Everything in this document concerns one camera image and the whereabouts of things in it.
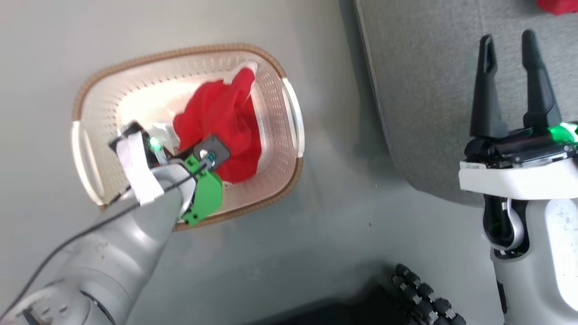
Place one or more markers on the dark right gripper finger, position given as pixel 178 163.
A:
pixel 539 85
pixel 485 90

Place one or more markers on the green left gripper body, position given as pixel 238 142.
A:
pixel 205 194

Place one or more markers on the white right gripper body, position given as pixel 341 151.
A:
pixel 519 174

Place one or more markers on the red and white garment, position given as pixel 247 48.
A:
pixel 557 5

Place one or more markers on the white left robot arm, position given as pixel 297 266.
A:
pixel 104 257

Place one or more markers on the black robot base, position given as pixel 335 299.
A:
pixel 343 309

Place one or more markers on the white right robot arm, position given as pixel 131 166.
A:
pixel 537 262

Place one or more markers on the white perforated laundry basket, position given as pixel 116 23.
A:
pixel 135 90

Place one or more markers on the grey fabric sofa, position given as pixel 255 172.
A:
pixel 433 90

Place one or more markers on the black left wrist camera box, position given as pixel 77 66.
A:
pixel 213 151

